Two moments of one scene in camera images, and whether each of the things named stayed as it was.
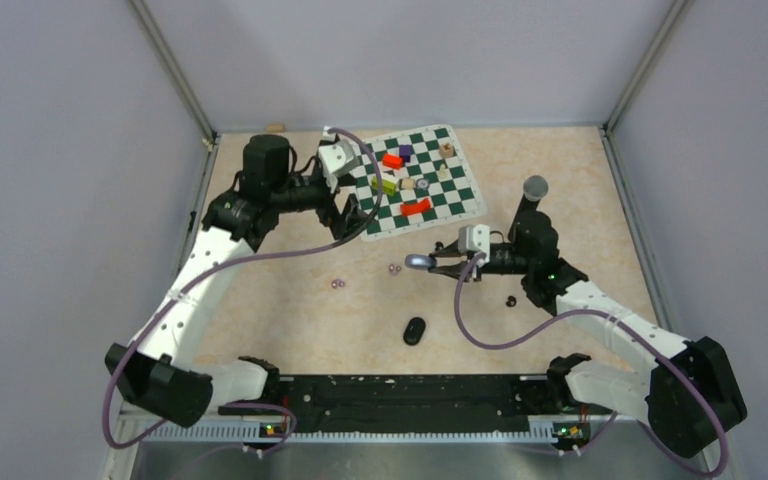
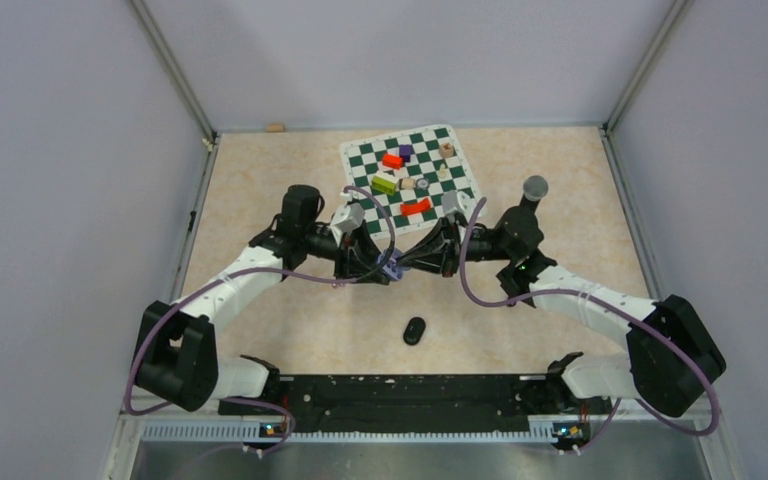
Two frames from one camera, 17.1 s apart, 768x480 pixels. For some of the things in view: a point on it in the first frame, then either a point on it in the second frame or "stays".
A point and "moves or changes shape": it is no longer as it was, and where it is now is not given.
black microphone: [535, 188] stays
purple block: [405, 151] stays
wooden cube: [447, 150] stays
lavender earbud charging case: [419, 261] moves or changes shape
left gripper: [344, 221] → [357, 258]
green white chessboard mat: [427, 180] stays
